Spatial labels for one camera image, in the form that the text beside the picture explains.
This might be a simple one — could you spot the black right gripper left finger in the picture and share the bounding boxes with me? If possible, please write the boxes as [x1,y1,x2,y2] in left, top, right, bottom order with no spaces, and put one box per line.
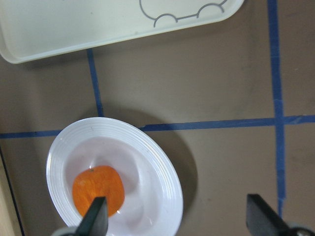
[75,197,108,236]

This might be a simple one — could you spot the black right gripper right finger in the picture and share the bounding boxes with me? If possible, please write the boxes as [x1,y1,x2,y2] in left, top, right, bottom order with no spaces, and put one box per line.
[246,194,293,236]

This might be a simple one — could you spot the orange fruit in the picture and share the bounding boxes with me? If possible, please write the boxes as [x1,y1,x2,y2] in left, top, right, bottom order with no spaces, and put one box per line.
[72,166,125,217]

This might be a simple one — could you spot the white round plate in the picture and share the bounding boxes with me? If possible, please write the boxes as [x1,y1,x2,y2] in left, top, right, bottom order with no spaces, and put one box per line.
[46,117,183,236]

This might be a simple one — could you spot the cream bear tray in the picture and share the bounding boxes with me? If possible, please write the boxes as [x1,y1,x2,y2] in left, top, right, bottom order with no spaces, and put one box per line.
[0,0,243,64]

